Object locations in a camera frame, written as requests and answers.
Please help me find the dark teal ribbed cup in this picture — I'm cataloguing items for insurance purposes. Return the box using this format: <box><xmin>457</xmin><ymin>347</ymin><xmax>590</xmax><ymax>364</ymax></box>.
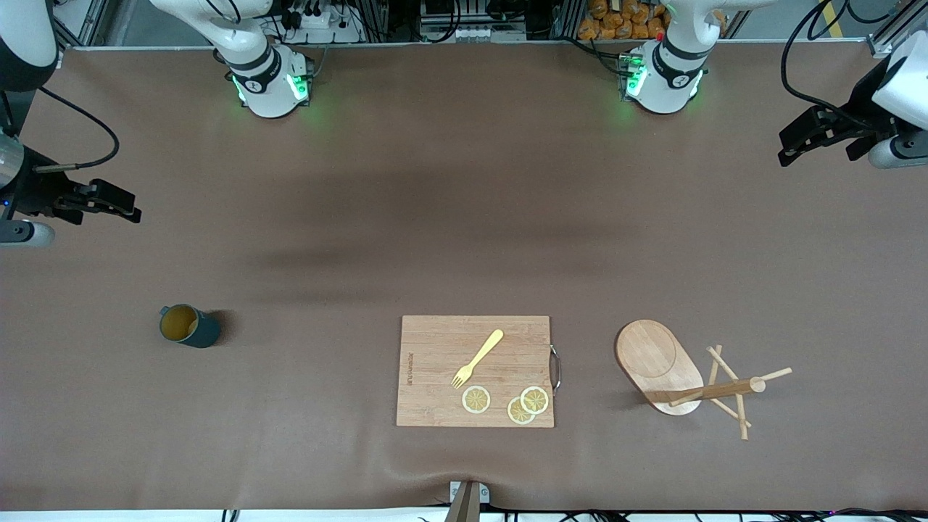
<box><xmin>159</xmin><ymin>304</ymin><xmax>222</xmax><ymax>349</ymax></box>

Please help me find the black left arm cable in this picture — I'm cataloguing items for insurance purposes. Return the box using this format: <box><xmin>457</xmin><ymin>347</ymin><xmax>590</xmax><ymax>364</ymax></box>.
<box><xmin>780</xmin><ymin>0</ymin><xmax>882</xmax><ymax>130</ymax></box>

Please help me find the aluminium frame post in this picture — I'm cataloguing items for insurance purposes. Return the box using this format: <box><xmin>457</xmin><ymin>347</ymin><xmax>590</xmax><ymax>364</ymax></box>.
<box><xmin>43</xmin><ymin>0</ymin><xmax>109</xmax><ymax>51</ymax></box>
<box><xmin>866</xmin><ymin>29</ymin><xmax>911</xmax><ymax>59</ymax></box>

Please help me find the wooden mug tree rack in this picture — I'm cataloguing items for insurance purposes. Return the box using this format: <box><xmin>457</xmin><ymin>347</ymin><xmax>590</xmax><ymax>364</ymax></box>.
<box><xmin>615</xmin><ymin>319</ymin><xmax>793</xmax><ymax>442</ymax></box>

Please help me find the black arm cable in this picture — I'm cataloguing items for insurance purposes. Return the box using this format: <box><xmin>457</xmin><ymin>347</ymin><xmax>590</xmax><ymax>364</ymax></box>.
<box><xmin>35</xmin><ymin>87</ymin><xmax>120</xmax><ymax>173</ymax></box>
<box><xmin>780</xmin><ymin>0</ymin><xmax>882</xmax><ymax>130</ymax></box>

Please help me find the brown table cover mat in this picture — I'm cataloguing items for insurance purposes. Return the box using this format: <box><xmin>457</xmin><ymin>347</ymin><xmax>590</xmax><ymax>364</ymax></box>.
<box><xmin>0</xmin><ymin>40</ymin><xmax>928</xmax><ymax>513</ymax></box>

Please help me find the bag of orange snacks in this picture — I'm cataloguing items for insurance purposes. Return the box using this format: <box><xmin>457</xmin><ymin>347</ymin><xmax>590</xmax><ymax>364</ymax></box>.
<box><xmin>578</xmin><ymin>0</ymin><xmax>671</xmax><ymax>41</ymax></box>

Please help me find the white power strip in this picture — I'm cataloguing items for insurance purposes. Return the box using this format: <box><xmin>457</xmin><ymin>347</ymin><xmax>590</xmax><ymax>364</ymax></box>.
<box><xmin>279</xmin><ymin>9</ymin><xmax>365</xmax><ymax>44</ymax></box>

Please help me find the yellow plastic fork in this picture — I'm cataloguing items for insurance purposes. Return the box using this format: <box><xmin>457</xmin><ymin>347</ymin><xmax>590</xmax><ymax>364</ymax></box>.
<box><xmin>451</xmin><ymin>329</ymin><xmax>505</xmax><ymax>389</ymax></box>

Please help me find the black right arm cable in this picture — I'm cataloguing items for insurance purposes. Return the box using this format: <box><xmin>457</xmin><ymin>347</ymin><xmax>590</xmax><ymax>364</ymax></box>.
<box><xmin>35</xmin><ymin>87</ymin><xmax>120</xmax><ymax>173</ymax></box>

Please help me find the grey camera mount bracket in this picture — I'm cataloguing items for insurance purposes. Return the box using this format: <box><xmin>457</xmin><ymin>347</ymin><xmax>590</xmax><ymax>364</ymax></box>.
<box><xmin>444</xmin><ymin>480</ymin><xmax>491</xmax><ymax>522</ymax></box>

